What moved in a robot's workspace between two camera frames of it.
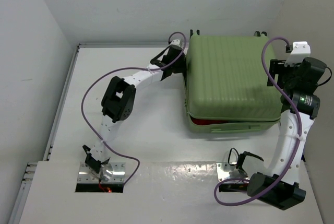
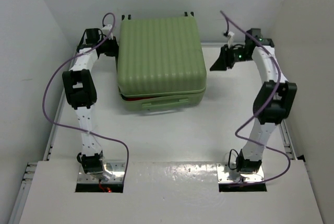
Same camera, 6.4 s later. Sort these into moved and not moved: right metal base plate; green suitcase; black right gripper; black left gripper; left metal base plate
Moved: black right gripper; black left gripper; green suitcase
Not moved: right metal base plate; left metal base plate
